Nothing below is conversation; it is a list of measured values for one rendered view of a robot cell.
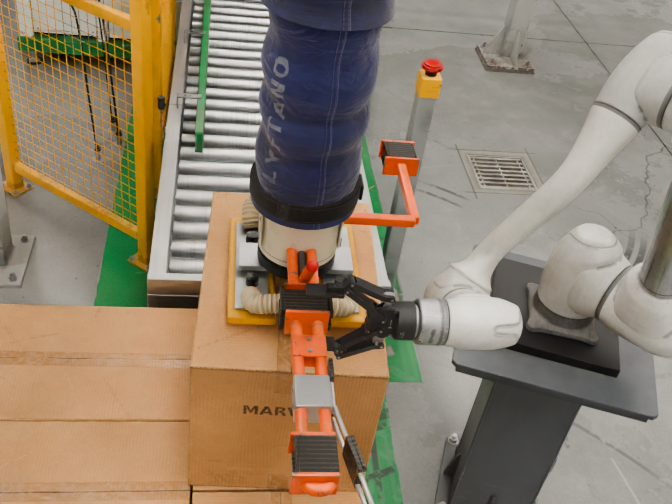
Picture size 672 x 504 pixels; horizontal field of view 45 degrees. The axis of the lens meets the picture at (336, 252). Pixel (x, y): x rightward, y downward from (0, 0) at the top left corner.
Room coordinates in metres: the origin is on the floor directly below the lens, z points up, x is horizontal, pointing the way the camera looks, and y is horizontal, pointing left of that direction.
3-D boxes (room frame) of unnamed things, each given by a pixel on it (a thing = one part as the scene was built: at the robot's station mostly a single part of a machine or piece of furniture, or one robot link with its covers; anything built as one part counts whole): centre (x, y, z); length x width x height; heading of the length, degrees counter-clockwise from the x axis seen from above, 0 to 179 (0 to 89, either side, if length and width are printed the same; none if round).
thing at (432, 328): (1.15, -0.19, 1.10); 0.09 x 0.06 x 0.09; 10
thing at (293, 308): (1.13, 0.04, 1.09); 0.10 x 0.08 x 0.06; 101
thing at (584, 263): (1.60, -0.61, 0.94); 0.18 x 0.16 x 0.22; 50
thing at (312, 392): (0.92, 0.00, 1.09); 0.07 x 0.07 x 0.04; 11
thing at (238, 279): (1.36, 0.18, 0.99); 0.34 x 0.10 x 0.05; 11
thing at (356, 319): (1.39, -0.01, 0.99); 0.34 x 0.10 x 0.05; 11
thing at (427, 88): (2.41, -0.21, 0.50); 0.07 x 0.07 x 1.00; 11
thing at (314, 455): (0.79, -0.02, 1.09); 0.08 x 0.07 x 0.05; 11
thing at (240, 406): (1.40, 0.09, 0.74); 0.60 x 0.40 x 0.40; 8
